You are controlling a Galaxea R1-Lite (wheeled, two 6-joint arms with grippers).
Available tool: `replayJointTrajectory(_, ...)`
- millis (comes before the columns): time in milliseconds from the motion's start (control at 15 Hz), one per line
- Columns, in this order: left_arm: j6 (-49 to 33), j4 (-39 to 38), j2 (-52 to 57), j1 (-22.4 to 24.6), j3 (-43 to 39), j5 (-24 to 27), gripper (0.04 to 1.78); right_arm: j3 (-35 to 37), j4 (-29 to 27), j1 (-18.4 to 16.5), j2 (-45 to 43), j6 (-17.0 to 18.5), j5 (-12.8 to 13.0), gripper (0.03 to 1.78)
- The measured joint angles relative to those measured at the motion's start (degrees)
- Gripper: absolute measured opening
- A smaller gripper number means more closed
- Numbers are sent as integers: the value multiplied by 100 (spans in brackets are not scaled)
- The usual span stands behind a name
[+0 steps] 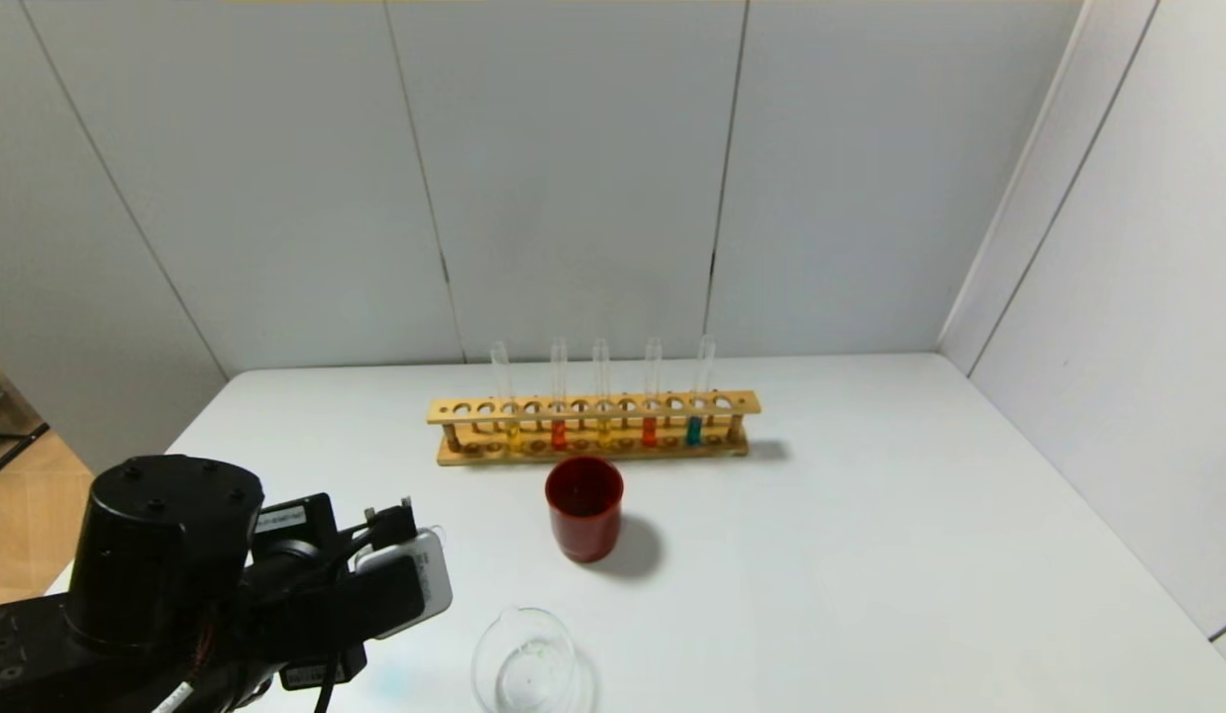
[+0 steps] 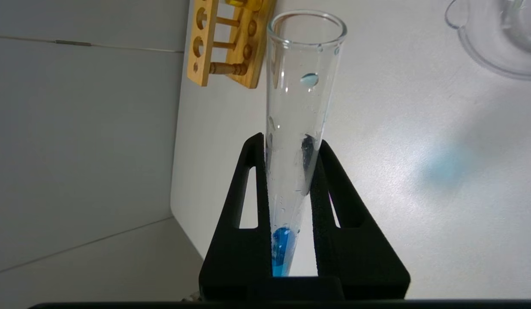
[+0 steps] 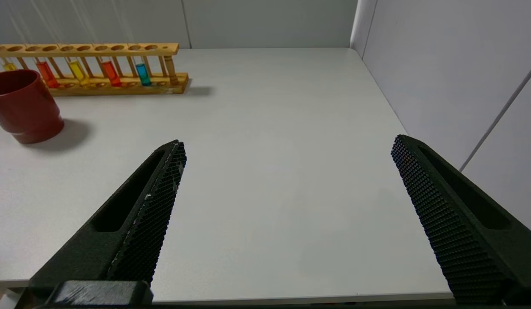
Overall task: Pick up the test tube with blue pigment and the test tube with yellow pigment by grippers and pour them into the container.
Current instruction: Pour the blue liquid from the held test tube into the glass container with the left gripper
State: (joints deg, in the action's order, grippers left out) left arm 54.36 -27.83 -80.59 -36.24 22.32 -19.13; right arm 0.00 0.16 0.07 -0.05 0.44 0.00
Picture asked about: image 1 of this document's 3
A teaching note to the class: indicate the wooden test tube rack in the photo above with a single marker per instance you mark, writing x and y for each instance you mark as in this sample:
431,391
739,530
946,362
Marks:
593,406

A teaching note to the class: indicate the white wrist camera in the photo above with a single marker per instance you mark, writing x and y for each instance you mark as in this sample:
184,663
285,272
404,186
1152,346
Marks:
430,584

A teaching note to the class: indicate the clear glass beaker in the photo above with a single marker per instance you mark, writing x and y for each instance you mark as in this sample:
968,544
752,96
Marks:
524,663

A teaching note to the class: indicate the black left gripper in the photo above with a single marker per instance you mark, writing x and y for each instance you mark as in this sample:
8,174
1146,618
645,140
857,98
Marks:
294,522

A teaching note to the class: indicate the test tube with orange pigment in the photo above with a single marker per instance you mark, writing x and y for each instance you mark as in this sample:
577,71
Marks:
652,371
559,371

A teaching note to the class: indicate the orange and black left arm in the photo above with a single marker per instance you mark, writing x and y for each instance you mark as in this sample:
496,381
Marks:
148,555

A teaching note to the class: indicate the test tube with yellow pigment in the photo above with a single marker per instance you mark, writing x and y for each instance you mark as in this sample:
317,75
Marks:
602,371
501,376

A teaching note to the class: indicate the dark red plastic cup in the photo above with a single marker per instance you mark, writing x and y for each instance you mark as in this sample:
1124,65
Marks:
584,525

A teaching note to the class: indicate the black metal frame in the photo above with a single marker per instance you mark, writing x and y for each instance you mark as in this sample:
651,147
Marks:
9,451

